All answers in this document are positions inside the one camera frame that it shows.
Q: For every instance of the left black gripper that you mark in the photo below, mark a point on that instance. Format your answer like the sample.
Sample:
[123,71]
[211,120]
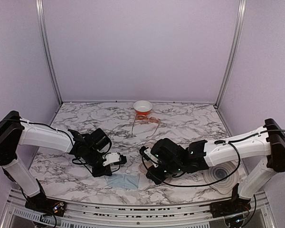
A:
[106,171]

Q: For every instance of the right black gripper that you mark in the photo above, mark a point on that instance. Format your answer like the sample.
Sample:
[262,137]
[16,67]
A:
[155,176]

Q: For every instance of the pink soft glasses case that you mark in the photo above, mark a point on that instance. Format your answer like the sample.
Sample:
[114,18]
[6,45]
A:
[142,168]

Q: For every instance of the pink transparent sunglasses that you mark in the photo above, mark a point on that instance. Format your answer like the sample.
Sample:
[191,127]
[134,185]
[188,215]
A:
[140,117]

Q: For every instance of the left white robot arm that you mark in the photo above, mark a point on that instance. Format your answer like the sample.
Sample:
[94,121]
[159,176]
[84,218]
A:
[87,148]

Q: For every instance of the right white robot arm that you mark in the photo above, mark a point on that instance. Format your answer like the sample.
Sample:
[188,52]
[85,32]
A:
[169,160]

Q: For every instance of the grey swirl ceramic plate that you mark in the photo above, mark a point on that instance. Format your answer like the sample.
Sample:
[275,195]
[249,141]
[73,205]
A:
[221,171]

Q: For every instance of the orange white bowl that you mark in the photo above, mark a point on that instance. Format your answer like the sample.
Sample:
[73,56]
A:
[142,107]

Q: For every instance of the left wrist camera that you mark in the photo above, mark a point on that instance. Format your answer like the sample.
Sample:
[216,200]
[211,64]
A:
[114,158]

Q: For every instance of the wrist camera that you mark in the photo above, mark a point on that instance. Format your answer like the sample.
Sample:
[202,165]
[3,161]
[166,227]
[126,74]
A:
[114,158]
[145,153]

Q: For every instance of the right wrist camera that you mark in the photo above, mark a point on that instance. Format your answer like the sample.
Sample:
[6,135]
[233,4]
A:
[145,153]

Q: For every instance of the front aluminium rail base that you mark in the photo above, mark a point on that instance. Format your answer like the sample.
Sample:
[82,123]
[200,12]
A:
[89,215]

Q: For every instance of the left aluminium frame post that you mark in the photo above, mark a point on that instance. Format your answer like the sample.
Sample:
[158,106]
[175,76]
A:
[46,47]

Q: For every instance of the aluminium frame post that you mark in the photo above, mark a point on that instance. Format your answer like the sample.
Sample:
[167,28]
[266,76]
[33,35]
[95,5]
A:
[233,51]
[46,47]

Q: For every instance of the right aluminium frame post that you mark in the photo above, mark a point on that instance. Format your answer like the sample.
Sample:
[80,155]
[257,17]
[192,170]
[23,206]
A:
[233,51]

